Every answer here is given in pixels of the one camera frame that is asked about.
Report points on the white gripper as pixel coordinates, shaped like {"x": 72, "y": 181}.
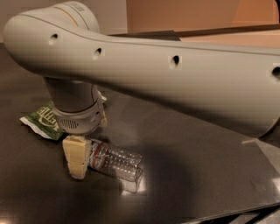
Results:
{"x": 79, "y": 122}

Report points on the clear plastic water bottle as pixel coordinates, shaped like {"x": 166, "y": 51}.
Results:
{"x": 125, "y": 165}

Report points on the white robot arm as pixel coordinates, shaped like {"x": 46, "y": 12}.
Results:
{"x": 235, "y": 87}

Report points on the green Kettle chip bag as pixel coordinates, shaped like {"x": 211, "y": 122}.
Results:
{"x": 43, "y": 122}

